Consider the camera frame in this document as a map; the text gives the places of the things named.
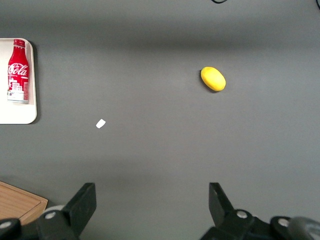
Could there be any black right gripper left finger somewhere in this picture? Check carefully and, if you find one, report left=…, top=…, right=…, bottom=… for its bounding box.
left=36, top=182, right=97, bottom=240

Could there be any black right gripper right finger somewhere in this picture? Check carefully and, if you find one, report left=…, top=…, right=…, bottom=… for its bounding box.
left=199, top=182, right=272, bottom=240

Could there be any white plastic tray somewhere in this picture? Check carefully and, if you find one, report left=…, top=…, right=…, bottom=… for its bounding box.
left=0, top=37, right=38, bottom=125

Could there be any wooden board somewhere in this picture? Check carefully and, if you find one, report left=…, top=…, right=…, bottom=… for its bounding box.
left=0, top=180, right=49, bottom=226

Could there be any yellow lemon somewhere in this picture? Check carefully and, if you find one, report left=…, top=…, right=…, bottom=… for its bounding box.
left=200, top=66, right=227, bottom=92

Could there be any red Coca-Cola bottle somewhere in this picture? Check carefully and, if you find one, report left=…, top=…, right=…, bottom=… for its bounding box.
left=6, top=38, right=30, bottom=105

